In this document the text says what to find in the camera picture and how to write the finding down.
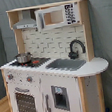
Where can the white toy microwave door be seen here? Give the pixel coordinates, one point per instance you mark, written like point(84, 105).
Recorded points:
point(58, 16)

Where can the white toy oven door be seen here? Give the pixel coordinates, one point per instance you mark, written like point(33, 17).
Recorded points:
point(25, 98)

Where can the wooden toy kitchen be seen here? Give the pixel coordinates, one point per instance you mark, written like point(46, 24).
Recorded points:
point(55, 44)

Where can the black toy faucet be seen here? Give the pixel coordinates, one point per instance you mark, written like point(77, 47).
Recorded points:
point(73, 55)

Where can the grey toy sink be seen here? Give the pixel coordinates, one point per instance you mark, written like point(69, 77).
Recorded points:
point(66, 64)

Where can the black toy stovetop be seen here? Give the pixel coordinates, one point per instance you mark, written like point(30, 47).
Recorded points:
point(35, 62)

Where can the silver toy pot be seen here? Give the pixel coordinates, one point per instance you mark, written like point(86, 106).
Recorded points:
point(23, 57)

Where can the right red stove knob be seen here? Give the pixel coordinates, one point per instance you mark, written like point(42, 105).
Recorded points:
point(29, 79)

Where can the grey ice dispenser panel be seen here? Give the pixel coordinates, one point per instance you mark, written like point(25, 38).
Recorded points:
point(61, 99)

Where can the white cupboard door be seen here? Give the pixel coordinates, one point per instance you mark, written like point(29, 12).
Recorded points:
point(70, 84)

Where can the grey range hood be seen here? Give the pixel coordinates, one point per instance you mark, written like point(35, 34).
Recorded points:
point(27, 21)

